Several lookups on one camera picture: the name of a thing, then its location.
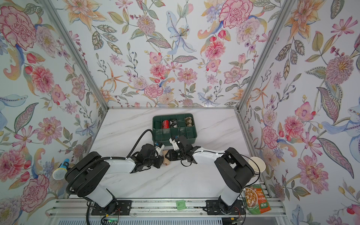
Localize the green sticky tag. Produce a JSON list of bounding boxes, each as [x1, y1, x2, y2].
[[176, 200, 187, 211]]

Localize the striped tan maroon purple sock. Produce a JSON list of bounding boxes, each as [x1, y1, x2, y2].
[[162, 150, 171, 166]]

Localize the black white argyle rolled sock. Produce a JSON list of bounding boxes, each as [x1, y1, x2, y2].
[[169, 119, 178, 128]]

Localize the red rolled sock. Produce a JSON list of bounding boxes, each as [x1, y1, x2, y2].
[[162, 120, 170, 129]]

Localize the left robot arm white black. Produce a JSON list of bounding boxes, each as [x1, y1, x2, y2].
[[65, 143, 164, 214]]

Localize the stacked paper cups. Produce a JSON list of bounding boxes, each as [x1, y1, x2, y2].
[[248, 157, 266, 175]]

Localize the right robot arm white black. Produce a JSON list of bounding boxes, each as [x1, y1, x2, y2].
[[166, 136, 256, 208]]

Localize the green divided organizer tray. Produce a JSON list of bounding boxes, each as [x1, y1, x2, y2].
[[152, 113, 197, 146]]

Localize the blue white toy microphone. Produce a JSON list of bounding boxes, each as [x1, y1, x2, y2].
[[52, 158, 69, 181]]

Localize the brown checkered rolled sock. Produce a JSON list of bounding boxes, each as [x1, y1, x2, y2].
[[185, 116, 194, 127]]

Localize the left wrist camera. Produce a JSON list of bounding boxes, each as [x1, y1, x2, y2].
[[155, 142, 165, 155]]

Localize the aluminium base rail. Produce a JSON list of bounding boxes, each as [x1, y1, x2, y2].
[[44, 197, 287, 218]]

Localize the green snack packet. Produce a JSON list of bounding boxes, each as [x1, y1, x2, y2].
[[244, 184, 272, 215]]

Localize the left black corrugated cable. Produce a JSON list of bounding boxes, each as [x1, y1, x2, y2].
[[65, 128, 155, 195]]

